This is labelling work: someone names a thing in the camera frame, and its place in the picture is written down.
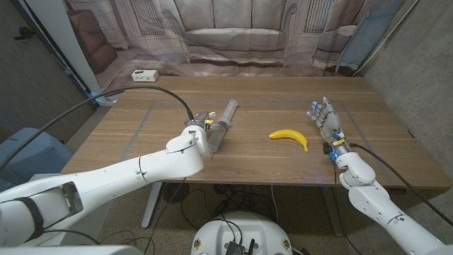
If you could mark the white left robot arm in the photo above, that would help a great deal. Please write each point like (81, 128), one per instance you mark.
(106, 177)

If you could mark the white power box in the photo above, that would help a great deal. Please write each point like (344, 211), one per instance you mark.
(145, 76)

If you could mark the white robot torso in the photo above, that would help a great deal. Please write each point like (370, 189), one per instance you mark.
(244, 226)

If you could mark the yellow toy banana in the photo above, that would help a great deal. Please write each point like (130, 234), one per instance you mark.
(288, 134)

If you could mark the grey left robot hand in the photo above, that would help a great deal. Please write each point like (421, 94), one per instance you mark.
(201, 118)

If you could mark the printed sofa room backdrop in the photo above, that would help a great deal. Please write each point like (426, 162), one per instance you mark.
(233, 35)

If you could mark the white upright panel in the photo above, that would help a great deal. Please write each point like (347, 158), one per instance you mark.
(60, 35)

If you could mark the grey table leg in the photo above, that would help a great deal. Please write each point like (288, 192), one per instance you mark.
(332, 209)

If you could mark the black round floor fan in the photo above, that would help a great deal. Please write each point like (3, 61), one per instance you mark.
(177, 193)

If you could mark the blue-grey upholstered seat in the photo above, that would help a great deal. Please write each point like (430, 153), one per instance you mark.
(35, 156)

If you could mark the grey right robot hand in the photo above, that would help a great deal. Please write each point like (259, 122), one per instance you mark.
(331, 122)

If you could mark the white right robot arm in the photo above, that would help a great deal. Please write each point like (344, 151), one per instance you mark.
(382, 209)

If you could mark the grey tape outline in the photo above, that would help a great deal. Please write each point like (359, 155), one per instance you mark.
(265, 102)

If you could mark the large clear plastic syringe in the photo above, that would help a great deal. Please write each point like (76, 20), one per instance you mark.
(230, 108)

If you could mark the white table leg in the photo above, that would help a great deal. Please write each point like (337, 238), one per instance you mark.
(152, 205)

